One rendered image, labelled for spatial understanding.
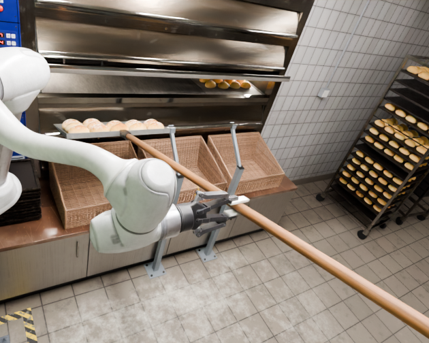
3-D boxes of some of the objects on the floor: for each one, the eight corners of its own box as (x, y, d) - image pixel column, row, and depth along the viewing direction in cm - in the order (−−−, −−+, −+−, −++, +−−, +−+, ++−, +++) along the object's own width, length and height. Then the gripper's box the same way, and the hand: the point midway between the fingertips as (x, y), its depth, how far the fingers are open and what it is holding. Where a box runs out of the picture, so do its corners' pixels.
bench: (-23, 248, 240) (-36, 186, 207) (244, 194, 372) (262, 152, 339) (-18, 318, 205) (-32, 257, 172) (275, 232, 337) (299, 188, 304)
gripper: (169, 185, 89) (241, 175, 102) (167, 239, 94) (235, 222, 107) (183, 196, 83) (257, 183, 96) (180, 252, 88) (250, 233, 101)
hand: (236, 205), depth 100 cm, fingers closed on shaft, 3 cm apart
